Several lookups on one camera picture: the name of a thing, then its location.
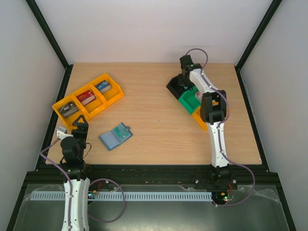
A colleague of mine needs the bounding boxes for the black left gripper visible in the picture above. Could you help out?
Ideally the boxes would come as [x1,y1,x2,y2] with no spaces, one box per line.
[72,115,89,159]

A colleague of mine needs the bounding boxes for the blue card holder wallet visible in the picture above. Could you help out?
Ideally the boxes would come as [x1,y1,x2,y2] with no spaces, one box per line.
[98,122,133,151]

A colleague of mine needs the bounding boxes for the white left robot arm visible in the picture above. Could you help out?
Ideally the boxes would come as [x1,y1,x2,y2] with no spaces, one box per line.
[56,115,90,231]

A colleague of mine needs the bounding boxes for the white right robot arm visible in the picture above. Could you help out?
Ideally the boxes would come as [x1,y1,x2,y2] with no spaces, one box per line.
[179,54,229,189]

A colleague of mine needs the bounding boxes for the black VIP cards stack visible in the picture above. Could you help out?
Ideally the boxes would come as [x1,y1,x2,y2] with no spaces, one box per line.
[58,101,78,118]

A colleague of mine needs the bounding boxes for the red white april cards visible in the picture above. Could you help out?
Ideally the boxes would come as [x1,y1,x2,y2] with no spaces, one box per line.
[195,91,202,102]

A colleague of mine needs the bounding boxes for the red cards stack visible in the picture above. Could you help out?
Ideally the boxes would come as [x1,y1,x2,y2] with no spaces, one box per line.
[76,90,96,106]

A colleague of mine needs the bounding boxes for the blue cards stack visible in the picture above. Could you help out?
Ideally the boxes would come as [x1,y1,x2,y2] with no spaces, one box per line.
[95,80,111,93]

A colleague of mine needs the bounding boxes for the black storage bin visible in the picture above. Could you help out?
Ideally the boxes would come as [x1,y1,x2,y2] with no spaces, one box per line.
[166,74,187,100]

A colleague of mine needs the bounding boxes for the green storage bin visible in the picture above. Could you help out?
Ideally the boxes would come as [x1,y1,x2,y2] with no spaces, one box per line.
[179,87,201,114]

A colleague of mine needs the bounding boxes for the orange storage bin right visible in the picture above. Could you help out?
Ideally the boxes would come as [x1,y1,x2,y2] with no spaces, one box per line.
[192,104,207,131]

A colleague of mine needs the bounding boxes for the orange triple bin left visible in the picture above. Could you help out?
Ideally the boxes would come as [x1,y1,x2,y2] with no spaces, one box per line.
[52,74,124,130]

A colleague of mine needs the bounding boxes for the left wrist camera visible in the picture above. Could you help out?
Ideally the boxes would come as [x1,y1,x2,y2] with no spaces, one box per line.
[56,126,69,140]

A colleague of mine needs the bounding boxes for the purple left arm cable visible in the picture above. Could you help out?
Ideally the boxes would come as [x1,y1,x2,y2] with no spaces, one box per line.
[39,138,73,231]

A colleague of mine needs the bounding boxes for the black frame post left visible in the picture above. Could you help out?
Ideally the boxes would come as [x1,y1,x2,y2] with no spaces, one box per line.
[25,0,73,70]

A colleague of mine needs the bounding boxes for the black frame post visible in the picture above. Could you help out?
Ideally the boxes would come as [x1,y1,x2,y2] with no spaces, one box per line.
[25,0,73,70]
[235,0,282,70]

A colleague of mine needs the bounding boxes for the white slotted cable duct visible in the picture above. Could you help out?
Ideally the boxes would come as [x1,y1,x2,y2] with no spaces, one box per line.
[30,191,212,202]

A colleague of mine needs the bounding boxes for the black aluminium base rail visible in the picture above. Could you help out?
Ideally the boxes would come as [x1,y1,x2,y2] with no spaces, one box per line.
[26,164,277,188]

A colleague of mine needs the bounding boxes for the black frame post right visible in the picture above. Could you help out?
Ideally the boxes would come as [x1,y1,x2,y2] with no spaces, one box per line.
[235,0,282,70]

